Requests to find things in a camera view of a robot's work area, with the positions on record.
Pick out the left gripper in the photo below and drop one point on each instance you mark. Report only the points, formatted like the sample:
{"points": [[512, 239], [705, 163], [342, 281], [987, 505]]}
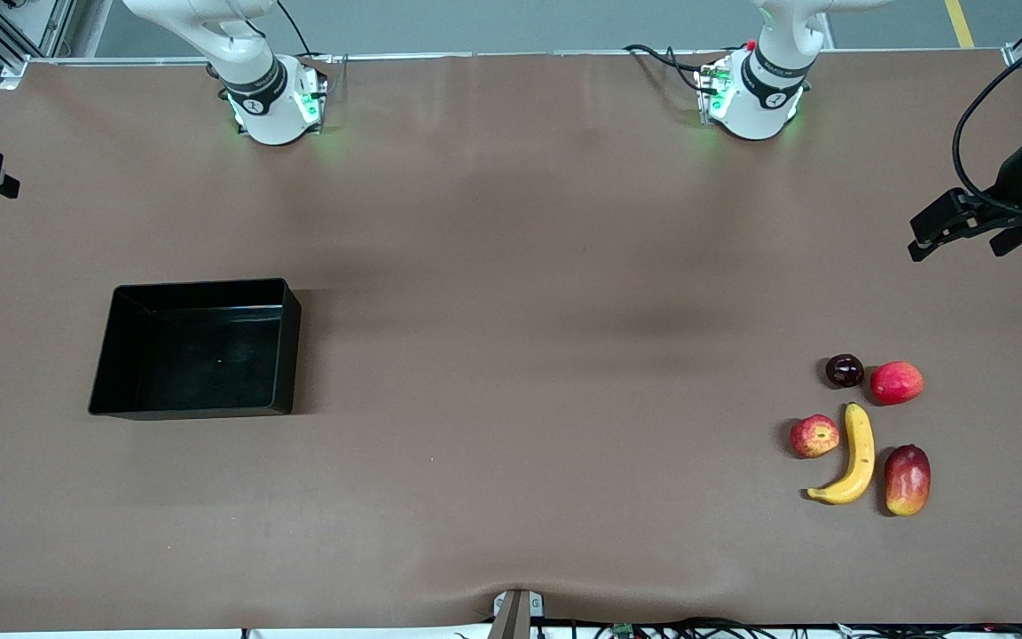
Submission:
{"points": [[1010, 183]]}

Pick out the yellow banana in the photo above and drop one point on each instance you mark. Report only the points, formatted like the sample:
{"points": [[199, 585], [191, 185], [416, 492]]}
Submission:
{"points": [[861, 453]]}

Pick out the black plastic box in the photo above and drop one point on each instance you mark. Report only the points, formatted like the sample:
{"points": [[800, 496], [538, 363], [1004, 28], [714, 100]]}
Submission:
{"points": [[200, 355]]}

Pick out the small red yellow apple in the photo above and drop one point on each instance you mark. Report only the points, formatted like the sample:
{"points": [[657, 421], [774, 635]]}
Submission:
{"points": [[814, 436]]}

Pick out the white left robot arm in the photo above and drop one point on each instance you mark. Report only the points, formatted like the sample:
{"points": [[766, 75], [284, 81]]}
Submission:
{"points": [[764, 84]]}

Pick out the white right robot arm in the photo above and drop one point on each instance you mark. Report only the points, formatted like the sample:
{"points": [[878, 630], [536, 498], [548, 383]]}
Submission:
{"points": [[258, 98]]}

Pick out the red peach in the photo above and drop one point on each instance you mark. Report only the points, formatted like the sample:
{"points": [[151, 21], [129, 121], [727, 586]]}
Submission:
{"points": [[897, 382]]}

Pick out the dark purple plum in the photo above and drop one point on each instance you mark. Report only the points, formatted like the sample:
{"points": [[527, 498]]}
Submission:
{"points": [[845, 370]]}

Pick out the red yellow mango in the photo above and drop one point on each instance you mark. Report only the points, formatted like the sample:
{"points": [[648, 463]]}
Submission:
{"points": [[908, 479]]}

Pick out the brown table cover mat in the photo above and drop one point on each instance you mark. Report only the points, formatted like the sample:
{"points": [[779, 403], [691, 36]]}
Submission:
{"points": [[564, 532]]}

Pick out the small green circuit board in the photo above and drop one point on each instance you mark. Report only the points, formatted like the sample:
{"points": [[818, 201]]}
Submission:
{"points": [[623, 630]]}

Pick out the aluminium camera post bracket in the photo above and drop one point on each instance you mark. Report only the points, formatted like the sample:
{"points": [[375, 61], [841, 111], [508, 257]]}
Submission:
{"points": [[515, 617]]}

